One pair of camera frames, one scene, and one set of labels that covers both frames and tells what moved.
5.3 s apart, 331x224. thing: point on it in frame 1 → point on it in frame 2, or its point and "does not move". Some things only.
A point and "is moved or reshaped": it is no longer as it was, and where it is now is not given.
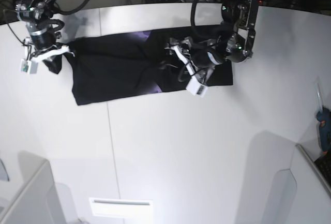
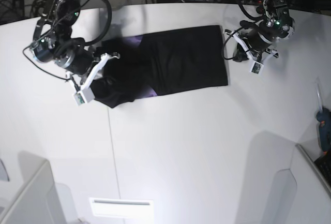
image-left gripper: x=43 y=40 → x=84 y=63
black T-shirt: x=122 y=64 is moved or reshaped
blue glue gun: x=324 y=115 does not move
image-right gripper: x=200 y=60 → x=255 y=42
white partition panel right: x=299 y=195 does not move
